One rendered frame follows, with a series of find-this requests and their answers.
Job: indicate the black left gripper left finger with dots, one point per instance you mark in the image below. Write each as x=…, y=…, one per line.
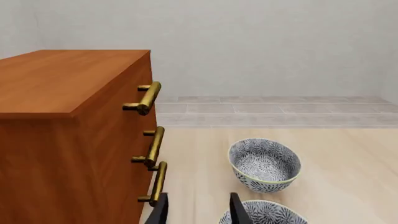
x=160, y=211

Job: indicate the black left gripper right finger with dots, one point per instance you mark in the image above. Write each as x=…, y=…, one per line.
x=240, y=211

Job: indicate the black white patterned bowl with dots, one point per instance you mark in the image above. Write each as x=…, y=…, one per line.
x=273, y=213
x=264, y=164

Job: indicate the wooden cabinet with drawers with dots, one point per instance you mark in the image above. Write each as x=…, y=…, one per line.
x=62, y=130

